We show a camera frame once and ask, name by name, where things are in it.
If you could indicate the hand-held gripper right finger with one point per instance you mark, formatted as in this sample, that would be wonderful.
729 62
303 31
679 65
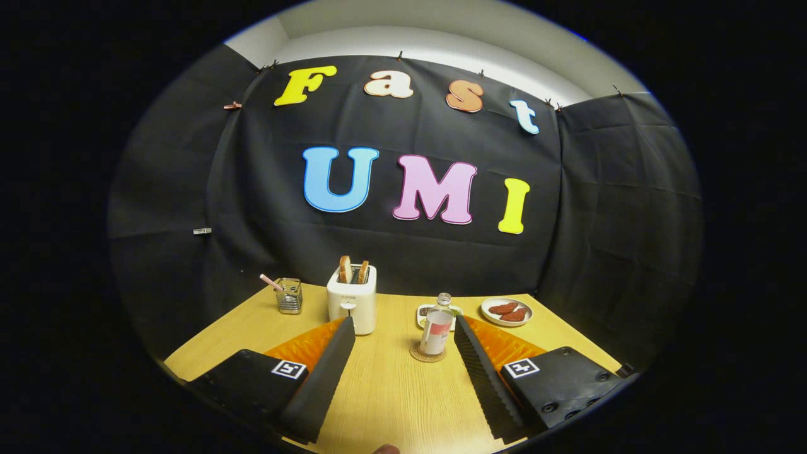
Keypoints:
482 378

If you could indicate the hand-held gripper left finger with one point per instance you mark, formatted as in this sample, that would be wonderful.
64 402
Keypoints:
328 372

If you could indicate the clear juice bottle red label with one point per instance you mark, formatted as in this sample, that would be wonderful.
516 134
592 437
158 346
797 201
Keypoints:
435 331

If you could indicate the round cork coaster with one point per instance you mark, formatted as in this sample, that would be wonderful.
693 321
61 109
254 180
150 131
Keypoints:
417 355

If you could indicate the white oval plate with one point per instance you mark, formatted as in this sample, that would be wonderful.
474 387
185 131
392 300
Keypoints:
488 317

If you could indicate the cream toaster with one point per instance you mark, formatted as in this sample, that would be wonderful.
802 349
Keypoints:
356 309

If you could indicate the red sausage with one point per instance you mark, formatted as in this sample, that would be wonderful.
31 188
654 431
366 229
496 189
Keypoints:
503 309
514 316

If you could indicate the wooden table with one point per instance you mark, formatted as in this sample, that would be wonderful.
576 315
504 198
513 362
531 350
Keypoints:
391 403

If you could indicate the small white dish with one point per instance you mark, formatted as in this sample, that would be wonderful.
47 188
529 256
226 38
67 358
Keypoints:
422 315

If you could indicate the toast slice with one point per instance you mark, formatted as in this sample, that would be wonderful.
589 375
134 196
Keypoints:
363 272
345 269

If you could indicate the pink striped straw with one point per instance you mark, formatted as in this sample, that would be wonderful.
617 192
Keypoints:
270 281

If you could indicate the black backdrop cloth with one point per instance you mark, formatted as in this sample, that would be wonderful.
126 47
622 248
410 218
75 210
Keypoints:
189 176

